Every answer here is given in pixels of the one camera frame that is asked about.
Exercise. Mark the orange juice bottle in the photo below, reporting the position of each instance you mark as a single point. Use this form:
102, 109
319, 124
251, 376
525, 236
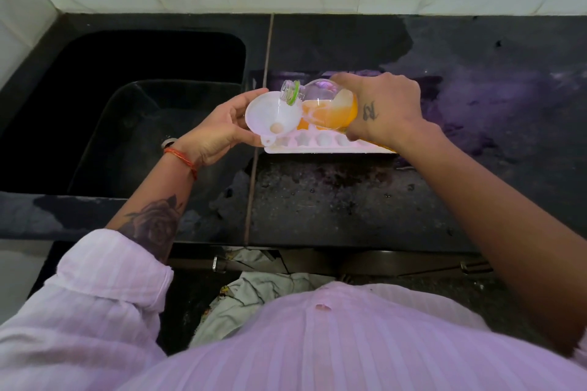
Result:
330, 111

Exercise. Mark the white ice cube tray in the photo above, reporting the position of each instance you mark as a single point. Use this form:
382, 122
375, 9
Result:
321, 148

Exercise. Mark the pink striped shirt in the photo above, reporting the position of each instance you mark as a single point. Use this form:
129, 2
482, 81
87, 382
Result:
298, 349

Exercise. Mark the metal sink drain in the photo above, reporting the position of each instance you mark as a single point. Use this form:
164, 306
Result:
168, 142

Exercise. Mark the person's right hand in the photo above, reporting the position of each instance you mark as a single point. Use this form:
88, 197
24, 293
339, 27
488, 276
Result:
390, 111

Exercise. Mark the person's left hand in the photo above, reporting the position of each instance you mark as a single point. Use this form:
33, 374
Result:
213, 134

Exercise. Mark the person's left forearm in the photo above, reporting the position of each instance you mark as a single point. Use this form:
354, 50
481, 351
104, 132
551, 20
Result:
156, 216

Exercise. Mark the white plastic funnel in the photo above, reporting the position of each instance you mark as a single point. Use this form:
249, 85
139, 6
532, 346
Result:
270, 111

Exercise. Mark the person's right forearm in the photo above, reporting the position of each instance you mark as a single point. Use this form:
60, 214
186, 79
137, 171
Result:
509, 221

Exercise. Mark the black sink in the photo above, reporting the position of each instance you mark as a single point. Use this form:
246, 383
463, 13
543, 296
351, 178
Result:
114, 120

